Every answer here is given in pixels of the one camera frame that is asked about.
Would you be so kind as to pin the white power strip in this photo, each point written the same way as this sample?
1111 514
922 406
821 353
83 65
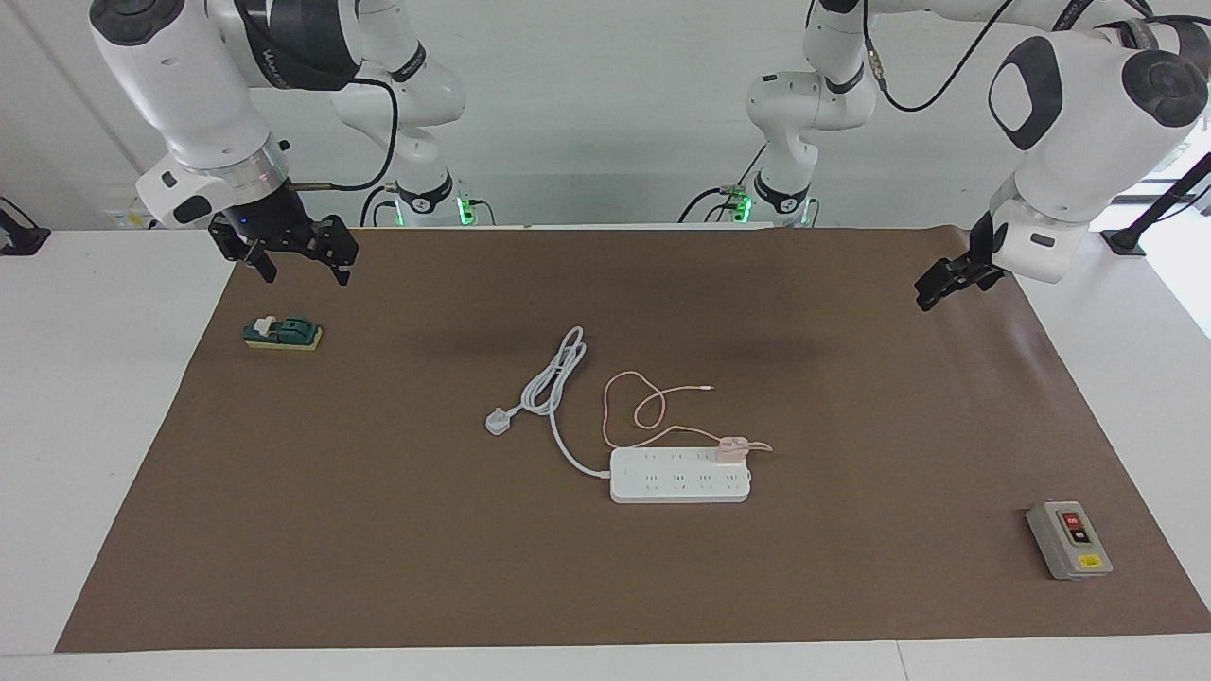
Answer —
681 482

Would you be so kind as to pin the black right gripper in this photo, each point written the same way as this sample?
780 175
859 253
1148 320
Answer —
270 222

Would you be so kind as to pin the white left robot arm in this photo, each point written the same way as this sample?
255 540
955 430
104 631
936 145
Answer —
1079 142

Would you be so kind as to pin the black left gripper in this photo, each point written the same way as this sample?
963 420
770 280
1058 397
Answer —
984 251

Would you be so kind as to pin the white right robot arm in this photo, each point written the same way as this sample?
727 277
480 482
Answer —
189 85

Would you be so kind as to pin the black desk clamp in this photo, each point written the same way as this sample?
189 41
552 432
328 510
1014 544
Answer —
24 241

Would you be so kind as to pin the pink usb charger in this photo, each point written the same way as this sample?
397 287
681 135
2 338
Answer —
730 449

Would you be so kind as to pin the grey on-off switch box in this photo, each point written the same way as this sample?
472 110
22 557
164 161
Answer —
1069 544

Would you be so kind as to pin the white wall socket box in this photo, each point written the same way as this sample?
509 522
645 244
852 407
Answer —
123 218

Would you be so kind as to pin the brown table mat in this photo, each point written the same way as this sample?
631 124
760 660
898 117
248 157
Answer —
605 567

